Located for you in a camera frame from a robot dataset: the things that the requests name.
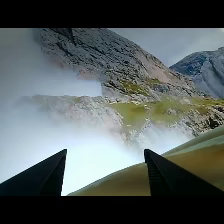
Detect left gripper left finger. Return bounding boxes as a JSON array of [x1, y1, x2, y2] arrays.
[[0, 148, 68, 197]]

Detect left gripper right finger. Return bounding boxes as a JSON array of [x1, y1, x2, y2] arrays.
[[143, 148, 224, 197]]

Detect cream T-shirt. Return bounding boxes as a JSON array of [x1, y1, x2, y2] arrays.
[[67, 124, 224, 197]]

